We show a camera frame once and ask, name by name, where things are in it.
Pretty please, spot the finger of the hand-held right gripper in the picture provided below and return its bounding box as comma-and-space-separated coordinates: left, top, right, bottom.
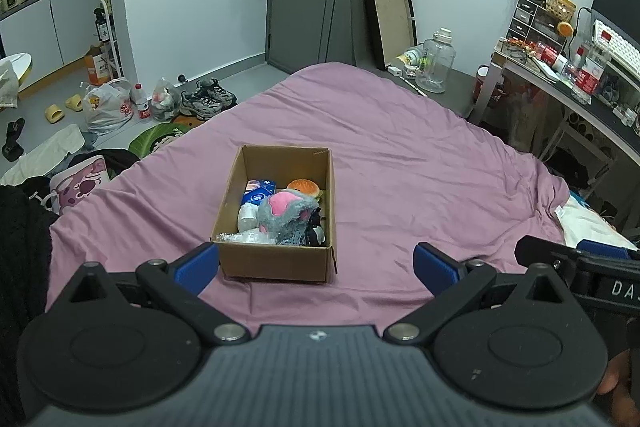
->
516, 235, 640, 264

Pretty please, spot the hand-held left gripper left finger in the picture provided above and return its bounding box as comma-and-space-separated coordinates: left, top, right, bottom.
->
62, 242, 252, 347

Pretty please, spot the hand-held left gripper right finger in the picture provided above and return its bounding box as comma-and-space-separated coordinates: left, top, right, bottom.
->
382, 241, 576, 344

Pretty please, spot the clear plastic wrapper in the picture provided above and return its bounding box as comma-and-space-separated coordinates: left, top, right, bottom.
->
215, 229, 276, 247

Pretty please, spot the cardboard box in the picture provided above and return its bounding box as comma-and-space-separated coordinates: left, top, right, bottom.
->
210, 144, 337, 284

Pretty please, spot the blue tissue pack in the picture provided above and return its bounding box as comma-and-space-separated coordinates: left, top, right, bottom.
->
242, 178, 279, 208

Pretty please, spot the grey pink plush toy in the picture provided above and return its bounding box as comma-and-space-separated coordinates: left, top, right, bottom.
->
256, 188, 321, 248

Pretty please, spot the black white plush toy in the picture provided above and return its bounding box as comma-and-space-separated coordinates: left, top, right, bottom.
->
302, 209, 326, 249

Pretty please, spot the burger plush toy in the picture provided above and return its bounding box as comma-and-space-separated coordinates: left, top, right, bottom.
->
286, 178, 323, 199

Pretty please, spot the person's right hand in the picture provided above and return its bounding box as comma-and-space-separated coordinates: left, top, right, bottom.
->
597, 349, 632, 397

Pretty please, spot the pink bed sheet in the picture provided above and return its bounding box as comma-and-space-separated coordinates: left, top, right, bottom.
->
47, 62, 571, 333

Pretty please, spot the green floor mat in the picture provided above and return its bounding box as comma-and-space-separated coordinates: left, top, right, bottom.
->
127, 114, 212, 160

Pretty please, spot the pink printed pillow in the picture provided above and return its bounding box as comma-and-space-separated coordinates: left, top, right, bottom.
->
50, 157, 114, 217

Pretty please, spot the brown paper bag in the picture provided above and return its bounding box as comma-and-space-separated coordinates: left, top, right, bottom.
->
505, 87, 547, 154

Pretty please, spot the grey sneaker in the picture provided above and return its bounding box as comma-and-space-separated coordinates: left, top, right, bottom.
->
179, 89, 224, 122
197, 78, 239, 108

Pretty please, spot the white desk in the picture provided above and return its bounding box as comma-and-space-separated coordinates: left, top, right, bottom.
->
472, 49, 640, 208

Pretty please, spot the clear plastic trash bag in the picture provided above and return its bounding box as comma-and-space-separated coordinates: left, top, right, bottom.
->
150, 77, 182, 123

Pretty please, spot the black clothing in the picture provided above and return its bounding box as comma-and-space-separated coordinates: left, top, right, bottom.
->
0, 184, 59, 427

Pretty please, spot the red capped plastic bottle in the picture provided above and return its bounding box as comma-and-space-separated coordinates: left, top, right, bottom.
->
130, 83, 152, 120

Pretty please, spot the red white container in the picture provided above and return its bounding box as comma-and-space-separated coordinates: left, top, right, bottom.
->
575, 56, 607, 96

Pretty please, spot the white plastic bag red print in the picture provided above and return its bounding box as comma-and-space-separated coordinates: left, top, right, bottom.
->
82, 78, 135, 136

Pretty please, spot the white cloth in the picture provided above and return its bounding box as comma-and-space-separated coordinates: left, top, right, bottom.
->
0, 124, 87, 188

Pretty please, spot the clear water jug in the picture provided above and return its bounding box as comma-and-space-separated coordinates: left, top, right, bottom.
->
414, 28, 456, 94

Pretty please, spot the white keyboard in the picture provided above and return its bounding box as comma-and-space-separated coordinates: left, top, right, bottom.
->
592, 19, 640, 76

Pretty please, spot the orange cardboard carton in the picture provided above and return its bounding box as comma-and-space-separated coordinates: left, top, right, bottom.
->
82, 44, 119, 87

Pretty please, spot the black sandal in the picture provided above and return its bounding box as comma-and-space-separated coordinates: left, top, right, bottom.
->
1, 118, 26, 162

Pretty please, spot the grey drawer organizer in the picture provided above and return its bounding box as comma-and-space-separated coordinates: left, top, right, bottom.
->
509, 0, 566, 48

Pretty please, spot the wicker basket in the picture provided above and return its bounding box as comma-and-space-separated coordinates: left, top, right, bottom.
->
545, 0, 577, 22

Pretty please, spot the white storage rack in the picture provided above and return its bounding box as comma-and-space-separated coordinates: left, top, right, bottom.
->
94, 0, 124, 80

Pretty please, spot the black framed cardboard tray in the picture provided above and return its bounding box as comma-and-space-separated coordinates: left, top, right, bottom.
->
359, 0, 419, 70

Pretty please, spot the white cabinet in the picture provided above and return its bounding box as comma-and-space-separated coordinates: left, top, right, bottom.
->
0, 0, 109, 74

